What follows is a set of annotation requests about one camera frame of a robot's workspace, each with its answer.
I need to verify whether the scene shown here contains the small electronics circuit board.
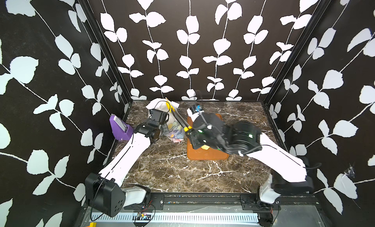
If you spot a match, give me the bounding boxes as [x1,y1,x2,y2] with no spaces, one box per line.
[133,212,153,223]

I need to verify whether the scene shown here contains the long ridged yellow bread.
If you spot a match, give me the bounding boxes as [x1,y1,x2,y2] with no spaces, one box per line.
[201,145,210,150]

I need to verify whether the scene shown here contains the brown plastic tray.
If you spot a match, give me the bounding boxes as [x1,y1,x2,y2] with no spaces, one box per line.
[187,113,229,161]

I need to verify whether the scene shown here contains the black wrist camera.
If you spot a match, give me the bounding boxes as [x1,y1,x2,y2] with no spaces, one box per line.
[187,104,203,122]
[149,109,169,126]

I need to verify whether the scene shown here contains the purple plastic box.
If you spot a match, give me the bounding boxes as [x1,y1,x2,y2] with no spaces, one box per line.
[109,114,134,141]

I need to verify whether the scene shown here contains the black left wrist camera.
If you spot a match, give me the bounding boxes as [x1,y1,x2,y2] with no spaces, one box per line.
[149,109,169,126]

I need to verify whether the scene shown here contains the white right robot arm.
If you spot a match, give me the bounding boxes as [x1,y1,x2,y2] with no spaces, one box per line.
[184,110,313,204]

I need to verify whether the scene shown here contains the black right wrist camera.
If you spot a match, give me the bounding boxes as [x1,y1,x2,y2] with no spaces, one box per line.
[187,104,203,122]

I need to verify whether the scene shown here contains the yellow handled metal tongs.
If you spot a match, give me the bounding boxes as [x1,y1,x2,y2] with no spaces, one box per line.
[165,98,192,135]

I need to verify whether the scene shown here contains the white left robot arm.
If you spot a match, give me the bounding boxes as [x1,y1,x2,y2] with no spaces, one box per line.
[85,118,166,217]

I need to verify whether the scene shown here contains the white slotted cable duct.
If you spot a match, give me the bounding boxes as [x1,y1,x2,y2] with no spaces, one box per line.
[92,212,259,225]

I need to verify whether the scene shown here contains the black front mounting rail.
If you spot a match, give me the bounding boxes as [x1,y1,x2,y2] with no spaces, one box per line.
[124,192,282,212]

